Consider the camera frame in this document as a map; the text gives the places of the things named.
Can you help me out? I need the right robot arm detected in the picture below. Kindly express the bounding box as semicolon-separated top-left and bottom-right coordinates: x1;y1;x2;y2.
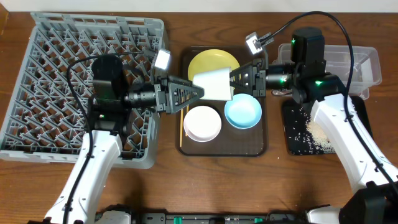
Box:
229;27;397;223

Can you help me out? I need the yellow round plate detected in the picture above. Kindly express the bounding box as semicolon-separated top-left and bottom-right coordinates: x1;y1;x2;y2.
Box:
188;49;240;81

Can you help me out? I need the grey plastic dish rack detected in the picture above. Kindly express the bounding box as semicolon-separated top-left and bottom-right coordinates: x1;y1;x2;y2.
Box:
1;12;169;163

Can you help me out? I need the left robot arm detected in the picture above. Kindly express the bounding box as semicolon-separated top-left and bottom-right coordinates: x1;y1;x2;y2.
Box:
43;53;204;223

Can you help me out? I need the dark brown serving tray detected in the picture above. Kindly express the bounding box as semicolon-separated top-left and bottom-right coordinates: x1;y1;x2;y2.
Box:
175;46;268;157

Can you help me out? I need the white paper cup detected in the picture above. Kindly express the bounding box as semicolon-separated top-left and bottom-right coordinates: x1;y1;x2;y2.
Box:
193;67;233;101

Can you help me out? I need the clear plastic bin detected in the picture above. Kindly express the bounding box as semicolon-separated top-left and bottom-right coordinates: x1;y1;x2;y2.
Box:
271;43;382;100

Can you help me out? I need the pink white bowl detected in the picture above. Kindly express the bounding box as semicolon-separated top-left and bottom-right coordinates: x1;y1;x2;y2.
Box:
187;106;222;142

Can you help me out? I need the light blue bowl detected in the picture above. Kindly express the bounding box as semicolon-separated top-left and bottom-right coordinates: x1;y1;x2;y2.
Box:
224;93;262;129

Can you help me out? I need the spilled rice pile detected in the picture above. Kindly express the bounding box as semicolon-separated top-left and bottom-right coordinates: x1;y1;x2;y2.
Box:
287;111;336;155

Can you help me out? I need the black plastic bin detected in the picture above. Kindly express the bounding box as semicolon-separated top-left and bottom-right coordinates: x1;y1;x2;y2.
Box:
280;95;374;156

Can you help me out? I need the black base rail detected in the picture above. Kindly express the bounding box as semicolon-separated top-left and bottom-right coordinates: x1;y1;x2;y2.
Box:
99;212;312;224

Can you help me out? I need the left wooden chopstick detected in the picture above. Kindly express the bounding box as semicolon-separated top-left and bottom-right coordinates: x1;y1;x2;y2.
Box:
179;109;184;147

